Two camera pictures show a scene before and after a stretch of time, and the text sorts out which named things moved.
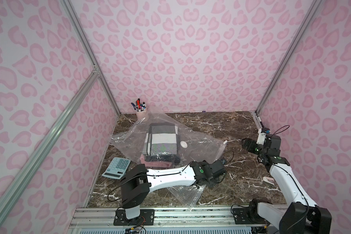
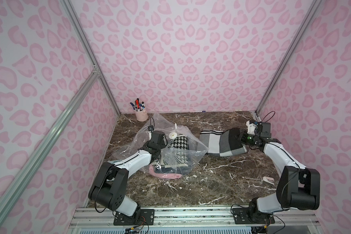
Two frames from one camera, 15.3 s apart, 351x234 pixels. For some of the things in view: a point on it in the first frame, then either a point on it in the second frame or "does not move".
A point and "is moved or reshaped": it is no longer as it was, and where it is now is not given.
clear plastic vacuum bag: (160, 144) is moved or reshaped
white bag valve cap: (184, 144) -> (172, 135)
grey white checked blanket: (161, 142) -> (227, 143)
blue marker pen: (134, 106) does not move
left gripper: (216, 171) -> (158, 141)
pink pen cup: (142, 114) does not move
